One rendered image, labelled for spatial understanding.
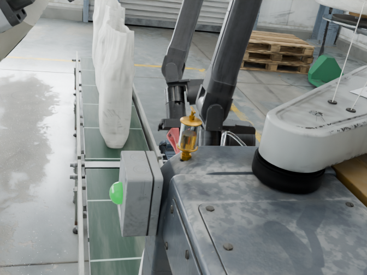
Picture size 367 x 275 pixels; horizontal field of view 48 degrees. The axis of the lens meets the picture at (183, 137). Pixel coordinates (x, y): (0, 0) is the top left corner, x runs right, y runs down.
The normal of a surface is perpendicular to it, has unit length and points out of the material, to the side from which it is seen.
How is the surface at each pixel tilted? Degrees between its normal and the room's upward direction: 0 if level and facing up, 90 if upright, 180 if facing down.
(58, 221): 0
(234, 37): 84
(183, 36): 58
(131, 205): 90
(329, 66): 75
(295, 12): 90
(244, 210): 0
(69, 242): 0
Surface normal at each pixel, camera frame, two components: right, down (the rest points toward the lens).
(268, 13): 0.24, 0.45
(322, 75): 0.25, 0.21
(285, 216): 0.13, -0.89
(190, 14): -0.01, -0.07
